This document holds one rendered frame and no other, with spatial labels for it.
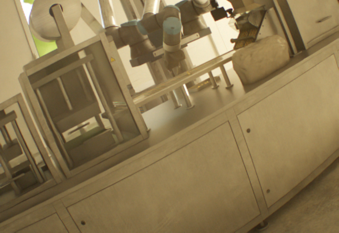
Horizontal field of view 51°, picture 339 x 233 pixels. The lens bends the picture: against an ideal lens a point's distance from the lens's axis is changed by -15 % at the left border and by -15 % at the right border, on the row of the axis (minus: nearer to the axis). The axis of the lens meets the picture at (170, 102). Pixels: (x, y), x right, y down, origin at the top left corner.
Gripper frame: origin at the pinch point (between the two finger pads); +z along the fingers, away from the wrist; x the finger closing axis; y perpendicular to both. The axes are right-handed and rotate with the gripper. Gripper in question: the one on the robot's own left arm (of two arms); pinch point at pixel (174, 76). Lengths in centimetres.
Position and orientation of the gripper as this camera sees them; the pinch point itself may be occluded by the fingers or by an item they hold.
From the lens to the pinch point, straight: 226.5
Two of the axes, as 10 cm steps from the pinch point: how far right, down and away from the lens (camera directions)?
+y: -5.6, -6.5, 5.2
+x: -8.3, 4.3, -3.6
